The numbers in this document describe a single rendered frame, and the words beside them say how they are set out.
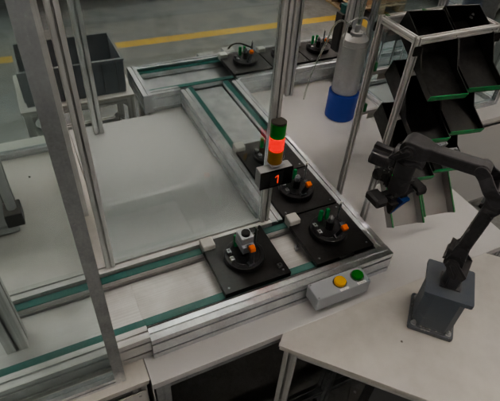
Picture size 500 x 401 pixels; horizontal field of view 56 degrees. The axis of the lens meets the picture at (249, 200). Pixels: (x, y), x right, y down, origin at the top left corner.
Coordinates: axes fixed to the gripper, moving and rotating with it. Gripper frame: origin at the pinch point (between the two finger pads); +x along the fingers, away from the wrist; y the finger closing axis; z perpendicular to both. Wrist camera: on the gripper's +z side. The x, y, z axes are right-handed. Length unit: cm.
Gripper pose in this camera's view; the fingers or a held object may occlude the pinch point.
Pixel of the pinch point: (392, 204)
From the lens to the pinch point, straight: 148.8
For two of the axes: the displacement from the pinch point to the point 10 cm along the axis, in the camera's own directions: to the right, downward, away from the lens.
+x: -0.6, 7.4, 6.8
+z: -4.2, -6.3, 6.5
